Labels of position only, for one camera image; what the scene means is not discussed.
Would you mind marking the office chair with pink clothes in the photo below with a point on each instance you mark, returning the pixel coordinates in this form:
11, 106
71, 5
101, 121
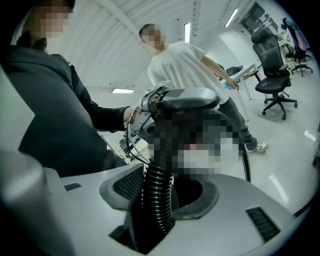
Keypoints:
297, 40

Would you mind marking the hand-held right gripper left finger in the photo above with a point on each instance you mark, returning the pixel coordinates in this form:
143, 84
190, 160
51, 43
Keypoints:
117, 190

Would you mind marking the black wall board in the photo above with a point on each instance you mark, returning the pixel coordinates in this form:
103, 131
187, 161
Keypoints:
257, 15

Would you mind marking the black mesh office chair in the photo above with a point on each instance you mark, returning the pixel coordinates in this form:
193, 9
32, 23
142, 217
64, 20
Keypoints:
267, 50

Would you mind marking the teal cap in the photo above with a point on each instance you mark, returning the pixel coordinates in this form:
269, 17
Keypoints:
228, 85

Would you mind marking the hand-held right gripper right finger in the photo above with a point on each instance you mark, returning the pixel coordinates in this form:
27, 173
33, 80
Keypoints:
202, 200

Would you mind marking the person's left forearm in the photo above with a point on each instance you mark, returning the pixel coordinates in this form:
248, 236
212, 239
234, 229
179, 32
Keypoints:
107, 117

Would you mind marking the person's head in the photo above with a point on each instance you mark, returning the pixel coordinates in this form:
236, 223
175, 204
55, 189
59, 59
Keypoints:
50, 22

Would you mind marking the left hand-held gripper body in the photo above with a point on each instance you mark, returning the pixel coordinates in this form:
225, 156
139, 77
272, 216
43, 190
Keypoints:
190, 97

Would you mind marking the black smartphone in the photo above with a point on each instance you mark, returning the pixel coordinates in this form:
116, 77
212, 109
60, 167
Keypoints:
266, 83

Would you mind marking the person's torso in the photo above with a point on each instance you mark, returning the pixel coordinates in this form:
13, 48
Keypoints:
50, 100

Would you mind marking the red and teal vacuum cleaner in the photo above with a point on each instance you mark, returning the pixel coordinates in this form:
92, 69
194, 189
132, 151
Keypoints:
207, 160

